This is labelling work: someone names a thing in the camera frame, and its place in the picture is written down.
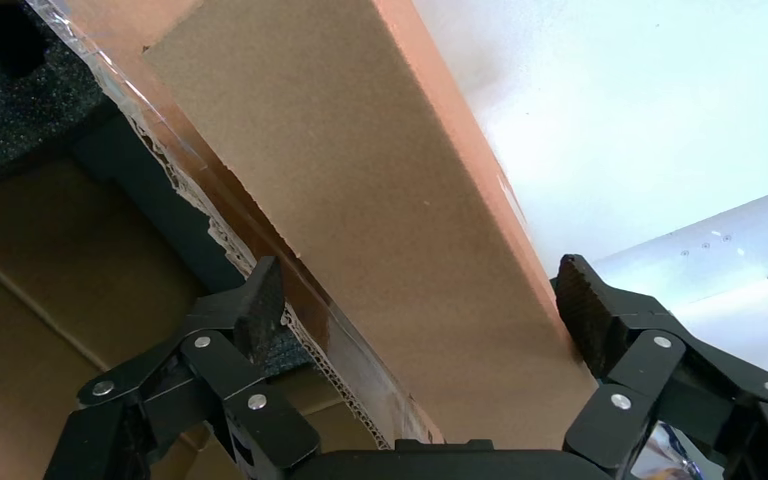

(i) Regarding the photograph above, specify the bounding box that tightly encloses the large open cardboard box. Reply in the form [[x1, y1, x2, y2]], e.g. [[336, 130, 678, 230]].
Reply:
[[0, 0, 446, 480]]

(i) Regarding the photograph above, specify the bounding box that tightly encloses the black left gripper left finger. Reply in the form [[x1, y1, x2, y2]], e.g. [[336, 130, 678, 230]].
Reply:
[[77, 256, 322, 480]]

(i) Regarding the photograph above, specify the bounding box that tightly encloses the black foam insert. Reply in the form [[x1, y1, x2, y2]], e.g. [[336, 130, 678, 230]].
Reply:
[[0, 0, 110, 195]]

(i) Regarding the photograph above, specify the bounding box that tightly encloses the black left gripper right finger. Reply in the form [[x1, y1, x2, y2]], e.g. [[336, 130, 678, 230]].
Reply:
[[551, 254, 768, 475]]

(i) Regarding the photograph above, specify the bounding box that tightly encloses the silver metal rail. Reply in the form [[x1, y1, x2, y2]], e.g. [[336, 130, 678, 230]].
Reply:
[[589, 180, 768, 313]]

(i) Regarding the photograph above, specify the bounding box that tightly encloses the small brown cardboard box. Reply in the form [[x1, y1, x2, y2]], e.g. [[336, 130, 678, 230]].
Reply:
[[142, 0, 599, 453]]

